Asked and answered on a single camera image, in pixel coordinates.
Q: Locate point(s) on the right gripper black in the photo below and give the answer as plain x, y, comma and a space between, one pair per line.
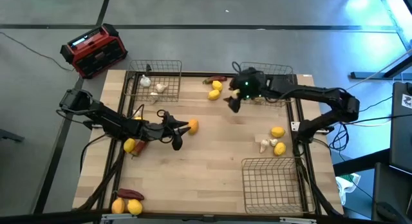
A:
254, 80

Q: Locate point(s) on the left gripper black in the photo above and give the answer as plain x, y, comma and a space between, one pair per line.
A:
159, 130

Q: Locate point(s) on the orange citrus fruit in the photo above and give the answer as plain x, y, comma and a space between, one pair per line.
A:
193, 126
118, 206

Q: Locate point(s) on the dark red chili pepper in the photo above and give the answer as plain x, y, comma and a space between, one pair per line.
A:
130, 194

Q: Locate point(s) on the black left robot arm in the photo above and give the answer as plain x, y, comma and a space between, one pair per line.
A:
106, 121

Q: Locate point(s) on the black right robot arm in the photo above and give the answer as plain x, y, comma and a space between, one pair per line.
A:
315, 92

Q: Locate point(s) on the small white garlic bulb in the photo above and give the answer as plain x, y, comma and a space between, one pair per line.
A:
135, 112
274, 142

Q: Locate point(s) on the white table sticker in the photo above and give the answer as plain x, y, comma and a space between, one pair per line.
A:
307, 75

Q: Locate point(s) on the red black jobsite radio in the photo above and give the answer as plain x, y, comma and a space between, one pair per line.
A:
96, 53

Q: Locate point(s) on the black desk foot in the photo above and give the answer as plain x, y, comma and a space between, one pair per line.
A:
370, 75

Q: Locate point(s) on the white green bag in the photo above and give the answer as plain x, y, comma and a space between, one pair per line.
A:
346, 185

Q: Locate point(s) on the black rig crossbar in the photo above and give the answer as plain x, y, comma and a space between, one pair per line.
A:
48, 219

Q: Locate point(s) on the grey furniture foot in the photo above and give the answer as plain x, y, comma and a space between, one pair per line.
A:
9, 136

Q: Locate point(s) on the black computer case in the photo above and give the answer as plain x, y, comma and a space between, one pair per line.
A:
400, 137

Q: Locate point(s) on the white logo sticker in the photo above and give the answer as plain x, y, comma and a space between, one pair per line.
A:
407, 101

